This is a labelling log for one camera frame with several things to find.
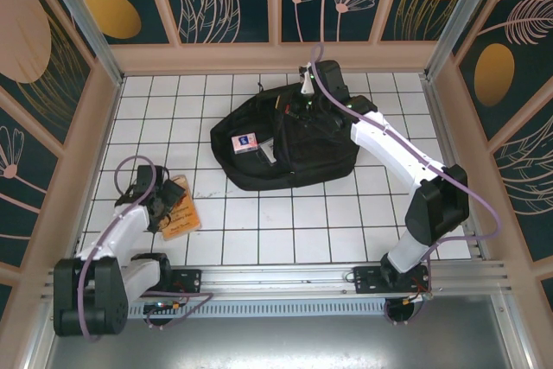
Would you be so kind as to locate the orange paperback book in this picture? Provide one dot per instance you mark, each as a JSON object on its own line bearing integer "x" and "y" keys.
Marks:
{"x": 183, "y": 222}

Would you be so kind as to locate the black backpack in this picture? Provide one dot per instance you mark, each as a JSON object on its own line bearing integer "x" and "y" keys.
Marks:
{"x": 311, "y": 157}

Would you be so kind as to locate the pink and blue tissue pack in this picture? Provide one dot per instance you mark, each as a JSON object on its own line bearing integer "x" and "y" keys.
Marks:
{"x": 244, "y": 143}

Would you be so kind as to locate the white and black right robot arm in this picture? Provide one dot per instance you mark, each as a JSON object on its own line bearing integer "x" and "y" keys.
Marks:
{"x": 389, "y": 144}

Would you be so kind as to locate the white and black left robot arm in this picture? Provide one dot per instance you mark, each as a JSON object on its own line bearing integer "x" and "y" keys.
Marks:
{"x": 125, "y": 226}

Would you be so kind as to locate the grey metal sheet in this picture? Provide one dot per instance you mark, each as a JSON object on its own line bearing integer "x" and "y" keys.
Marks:
{"x": 276, "y": 343}

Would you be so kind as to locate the aluminium frame post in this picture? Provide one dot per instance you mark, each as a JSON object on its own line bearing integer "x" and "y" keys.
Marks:
{"x": 86, "y": 27}
{"x": 453, "y": 19}

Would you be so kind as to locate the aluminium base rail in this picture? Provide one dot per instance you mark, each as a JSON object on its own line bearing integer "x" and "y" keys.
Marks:
{"x": 276, "y": 278}

